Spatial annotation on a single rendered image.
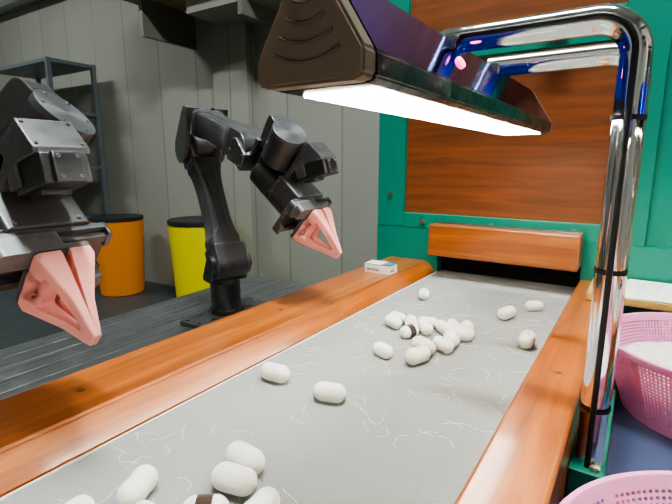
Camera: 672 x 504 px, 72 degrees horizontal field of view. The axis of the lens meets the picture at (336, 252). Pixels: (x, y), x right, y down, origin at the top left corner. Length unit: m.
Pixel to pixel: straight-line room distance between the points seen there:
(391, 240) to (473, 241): 0.23
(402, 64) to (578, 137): 0.74
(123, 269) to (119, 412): 3.28
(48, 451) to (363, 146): 2.40
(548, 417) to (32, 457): 0.45
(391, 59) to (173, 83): 3.51
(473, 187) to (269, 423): 0.74
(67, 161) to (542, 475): 0.43
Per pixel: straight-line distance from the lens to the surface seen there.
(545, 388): 0.54
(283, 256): 3.10
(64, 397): 0.55
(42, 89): 0.51
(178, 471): 0.45
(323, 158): 0.71
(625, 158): 0.45
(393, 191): 1.13
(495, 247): 1.00
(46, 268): 0.43
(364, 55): 0.28
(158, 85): 3.91
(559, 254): 0.98
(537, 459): 0.43
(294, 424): 0.49
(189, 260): 3.00
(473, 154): 1.08
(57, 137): 0.43
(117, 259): 3.76
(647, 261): 1.03
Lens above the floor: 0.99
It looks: 11 degrees down
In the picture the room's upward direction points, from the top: straight up
